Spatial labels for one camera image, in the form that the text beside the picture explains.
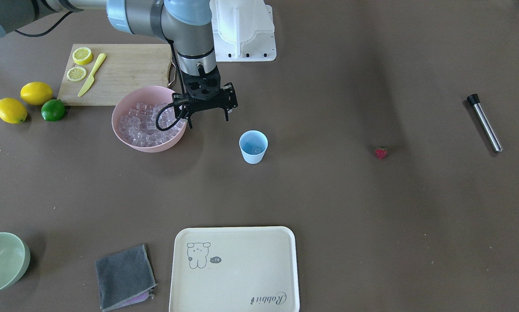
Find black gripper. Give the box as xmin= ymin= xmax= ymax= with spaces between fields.
xmin=172 ymin=69 xmax=238 ymax=130

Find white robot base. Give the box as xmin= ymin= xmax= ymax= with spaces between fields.
xmin=210 ymin=0 xmax=277 ymax=62

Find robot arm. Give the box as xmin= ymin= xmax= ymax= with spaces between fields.
xmin=0 ymin=0 xmax=238 ymax=122

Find light blue cup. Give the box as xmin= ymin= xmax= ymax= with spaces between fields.
xmin=238 ymin=130 xmax=268 ymax=164

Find clear ice cubes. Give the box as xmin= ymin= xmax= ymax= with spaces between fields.
xmin=117 ymin=102 xmax=186 ymax=147

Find pink bowl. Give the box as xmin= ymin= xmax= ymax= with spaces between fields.
xmin=112 ymin=86 xmax=187 ymax=153

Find wooden cutting board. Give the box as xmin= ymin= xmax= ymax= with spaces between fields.
xmin=57 ymin=43 xmax=172 ymax=106

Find yellow plastic knife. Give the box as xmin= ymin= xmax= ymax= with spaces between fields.
xmin=77 ymin=53 xmax=107 ymax=97

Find lemon half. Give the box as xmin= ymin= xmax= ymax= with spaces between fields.
xmin=72 ymin=47 xmax=94 ymax=65
xmin=65 ymin=66 xmax=87 ymax=82

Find green lime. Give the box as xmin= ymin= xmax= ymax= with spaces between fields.
xmin=41 ymin=99 xmax=66 ymax=122

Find cream rabbit tray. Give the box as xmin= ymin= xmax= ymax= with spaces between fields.
xmin=169 ymin=226 xmax=300 ymax=312

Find yellow lemon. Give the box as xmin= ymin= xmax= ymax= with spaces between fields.
xmin=20 ymin=81 xmax=53 ymax=105
xmin=0 ymin=97 xmax=29 ymax=124

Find red strawberry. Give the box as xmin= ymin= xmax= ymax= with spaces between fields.
xmin=375 ymin=146 xmax=388 ymax=159

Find grey folded cloth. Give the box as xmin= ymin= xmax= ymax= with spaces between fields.
xmin=95 ymin=244 xmax=157 ymax=312

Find green bowl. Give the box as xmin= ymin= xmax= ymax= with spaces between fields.
xmin=0 ymin=232 xmax=31 ymax=290

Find steel muddler with black tip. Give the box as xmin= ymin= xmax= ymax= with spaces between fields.
xmin=466 ymin=94 xmax=503 ymax=153

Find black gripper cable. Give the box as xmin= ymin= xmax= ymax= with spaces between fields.
xmin=155 ymin=39 xmax=190 ymax=132

